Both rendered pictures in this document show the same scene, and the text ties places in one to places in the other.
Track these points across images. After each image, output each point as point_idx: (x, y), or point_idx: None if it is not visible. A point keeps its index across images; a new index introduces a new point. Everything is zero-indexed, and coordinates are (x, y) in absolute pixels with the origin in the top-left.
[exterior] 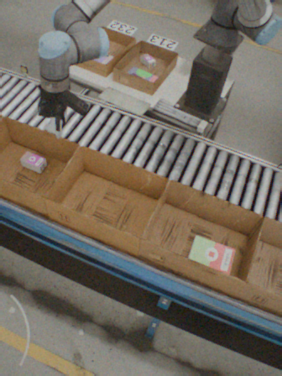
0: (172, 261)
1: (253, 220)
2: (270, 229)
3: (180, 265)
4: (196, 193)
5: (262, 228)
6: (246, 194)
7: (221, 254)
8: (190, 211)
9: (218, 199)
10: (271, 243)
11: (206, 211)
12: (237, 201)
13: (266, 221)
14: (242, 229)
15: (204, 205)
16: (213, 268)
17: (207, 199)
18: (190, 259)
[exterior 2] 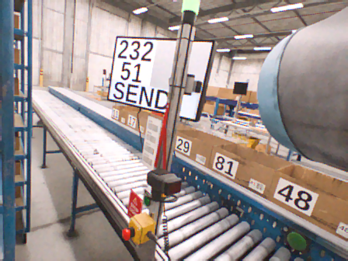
0: (346, 195)
1: (278, 182)
2: (262, 177)
3: (337, 193)
4: (343, 203)
5: (266, 182)
6: (234, 256)
7: None
8: (332, 231)
9: (318, 189)
10: (250, 189)
11: (318, 214)
12: (248, 255)
13: (270, 172)
14: (276, 199)
15: (325, 209)
16: (318, 172)
17: (328, 200)
18: (336, 178)
